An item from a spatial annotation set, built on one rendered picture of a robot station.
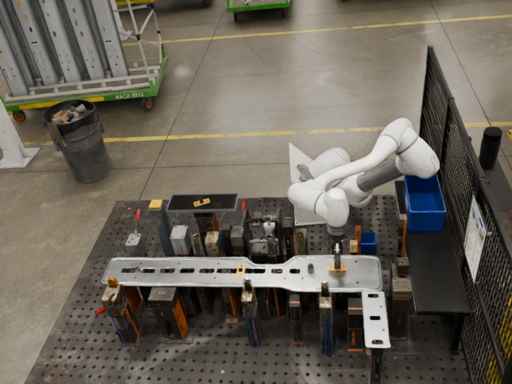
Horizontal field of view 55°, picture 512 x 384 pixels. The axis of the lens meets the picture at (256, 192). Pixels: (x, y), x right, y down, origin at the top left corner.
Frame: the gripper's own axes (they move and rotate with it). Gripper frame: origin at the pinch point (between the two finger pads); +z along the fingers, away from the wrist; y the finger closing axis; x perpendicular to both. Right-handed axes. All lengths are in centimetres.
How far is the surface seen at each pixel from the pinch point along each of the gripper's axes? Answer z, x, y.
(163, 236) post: 13, -96, -31
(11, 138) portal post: 78, -337, -248
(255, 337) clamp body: 30, -40, 21
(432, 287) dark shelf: 3.4, 40.7, 12.1
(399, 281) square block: 0.5, 26.7, 11.3
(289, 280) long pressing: 6.7, -22.7, 5.6
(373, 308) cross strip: 6.5, 15.1, 21.7
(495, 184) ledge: -37, 65, -9
